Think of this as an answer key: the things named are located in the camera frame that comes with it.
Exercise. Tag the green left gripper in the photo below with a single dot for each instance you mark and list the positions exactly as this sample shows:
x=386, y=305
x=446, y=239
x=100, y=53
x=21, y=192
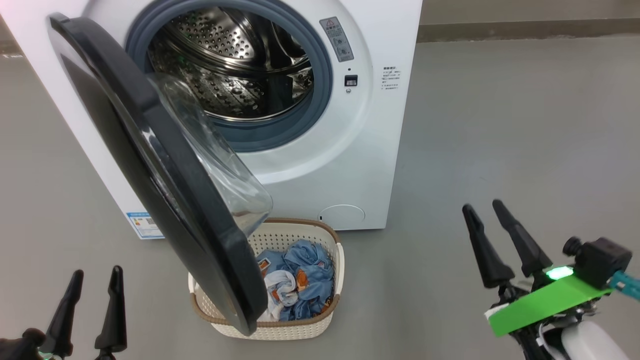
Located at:
x=20, y=347

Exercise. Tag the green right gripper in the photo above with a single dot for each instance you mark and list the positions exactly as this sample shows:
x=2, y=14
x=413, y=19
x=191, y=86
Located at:
x=540, y=305

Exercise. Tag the black round glass washer door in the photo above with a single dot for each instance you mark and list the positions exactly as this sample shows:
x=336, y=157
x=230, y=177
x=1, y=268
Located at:
x=150, y=165

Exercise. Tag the white garment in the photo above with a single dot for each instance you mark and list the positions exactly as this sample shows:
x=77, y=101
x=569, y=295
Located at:
x=280, y=290

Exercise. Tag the blue cartoon print garment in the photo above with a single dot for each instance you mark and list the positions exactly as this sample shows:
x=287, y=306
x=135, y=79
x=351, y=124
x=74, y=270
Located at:
x=312, y=265

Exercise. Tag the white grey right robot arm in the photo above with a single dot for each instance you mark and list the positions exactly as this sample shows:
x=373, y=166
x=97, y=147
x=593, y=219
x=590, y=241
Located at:
x=590, y=342

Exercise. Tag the white front-load washing machine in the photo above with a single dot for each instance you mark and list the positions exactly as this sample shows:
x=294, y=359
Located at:
x=350, y=150

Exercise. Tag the blue energy label sticker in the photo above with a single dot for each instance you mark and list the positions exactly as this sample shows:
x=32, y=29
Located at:
x=145, y=226

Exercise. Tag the round white filter cover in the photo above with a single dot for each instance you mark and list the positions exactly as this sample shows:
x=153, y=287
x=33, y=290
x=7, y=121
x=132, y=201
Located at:
x=342, y=216

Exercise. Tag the cream perforated laundry basket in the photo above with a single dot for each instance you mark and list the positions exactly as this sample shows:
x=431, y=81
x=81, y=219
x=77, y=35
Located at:
x=320, y=327

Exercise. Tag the grey warning sticker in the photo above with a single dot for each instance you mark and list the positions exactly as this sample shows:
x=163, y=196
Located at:
x=337, y=40

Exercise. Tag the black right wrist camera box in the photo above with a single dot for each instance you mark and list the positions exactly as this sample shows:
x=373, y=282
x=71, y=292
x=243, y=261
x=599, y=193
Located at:
x=602, y=260

